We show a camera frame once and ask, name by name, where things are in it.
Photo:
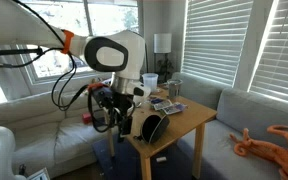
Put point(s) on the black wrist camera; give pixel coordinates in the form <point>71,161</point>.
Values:
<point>101,97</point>

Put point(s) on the dark blue rug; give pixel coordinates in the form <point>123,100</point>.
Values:
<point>127,163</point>

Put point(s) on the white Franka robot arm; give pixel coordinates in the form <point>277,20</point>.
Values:
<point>124,46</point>

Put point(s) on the blue white card pack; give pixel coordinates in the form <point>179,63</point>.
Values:
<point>175,108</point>
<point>161,104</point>

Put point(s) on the small white scrap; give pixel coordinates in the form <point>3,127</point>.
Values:
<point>161,159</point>

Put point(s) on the wooden table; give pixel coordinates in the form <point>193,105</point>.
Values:
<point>184,120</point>

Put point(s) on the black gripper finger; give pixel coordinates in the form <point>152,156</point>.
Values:
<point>126,126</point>
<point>115,117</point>

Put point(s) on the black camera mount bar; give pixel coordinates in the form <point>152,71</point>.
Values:
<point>10,52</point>

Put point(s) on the metal tumbler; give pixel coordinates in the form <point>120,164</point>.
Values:
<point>174,90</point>

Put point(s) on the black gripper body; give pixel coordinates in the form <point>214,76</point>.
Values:
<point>124,104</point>

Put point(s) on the translucent plastic cup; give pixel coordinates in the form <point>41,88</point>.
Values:
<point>150,83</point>

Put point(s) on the white window blind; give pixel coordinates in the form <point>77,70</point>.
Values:
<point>280,50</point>
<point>217,40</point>

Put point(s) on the white sofa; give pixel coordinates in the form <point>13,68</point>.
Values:
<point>40,133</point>

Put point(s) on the white framed board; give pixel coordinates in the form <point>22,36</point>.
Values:
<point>39,175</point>

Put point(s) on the floor lamp white shade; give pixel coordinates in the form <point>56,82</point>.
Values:
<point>162,43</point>

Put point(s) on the black round case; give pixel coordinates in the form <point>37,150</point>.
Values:
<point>152,129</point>

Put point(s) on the window with white frame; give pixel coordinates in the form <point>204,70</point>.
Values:
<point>110,16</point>

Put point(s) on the orange squid plush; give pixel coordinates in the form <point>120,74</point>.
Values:
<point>277,155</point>

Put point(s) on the gray sofa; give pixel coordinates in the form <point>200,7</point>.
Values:
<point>247,113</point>

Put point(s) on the red block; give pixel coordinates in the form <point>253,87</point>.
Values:
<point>86,118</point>

